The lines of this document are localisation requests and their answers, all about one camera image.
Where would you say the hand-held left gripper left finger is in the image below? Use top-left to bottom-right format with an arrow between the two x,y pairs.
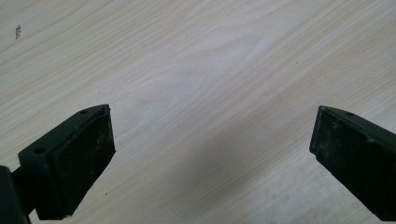
11,104 -> 117,221

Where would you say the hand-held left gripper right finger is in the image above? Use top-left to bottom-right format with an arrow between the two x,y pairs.
308,105 -> 396,222

